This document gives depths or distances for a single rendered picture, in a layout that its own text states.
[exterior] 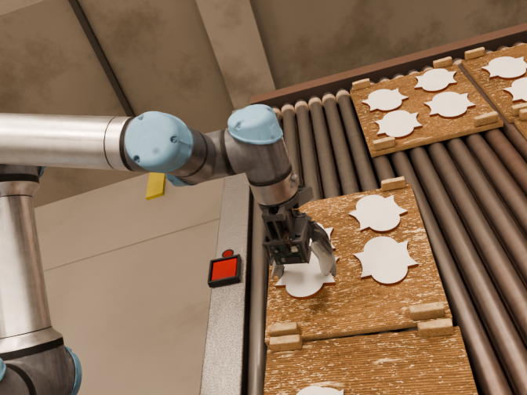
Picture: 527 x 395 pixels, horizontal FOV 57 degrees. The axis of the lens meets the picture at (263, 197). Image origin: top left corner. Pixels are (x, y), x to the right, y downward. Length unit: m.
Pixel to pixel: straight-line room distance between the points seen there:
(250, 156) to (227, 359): 0.45
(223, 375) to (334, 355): 0.22
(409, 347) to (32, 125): 0.70
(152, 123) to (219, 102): 2.78
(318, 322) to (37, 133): 0.60
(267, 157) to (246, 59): 2.48
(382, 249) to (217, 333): 0.39
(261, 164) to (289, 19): 2.56
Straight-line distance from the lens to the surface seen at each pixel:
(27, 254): 0.93
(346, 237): 1.12
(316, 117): 1.64
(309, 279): 0.93
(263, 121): 0.72
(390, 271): 1.02
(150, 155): 0.62
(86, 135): 0.69
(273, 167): 0.74
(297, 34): 3.29
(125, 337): 2.54
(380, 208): 1.17
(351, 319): 0.97
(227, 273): 1.15
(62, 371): 0.94
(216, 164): 0.75
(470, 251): 1.08
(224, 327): 1.06
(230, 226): 1.29
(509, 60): 1.72
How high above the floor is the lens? 1.69
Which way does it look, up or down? 35 degrees down
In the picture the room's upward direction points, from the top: 20 degrees counter-clockwise
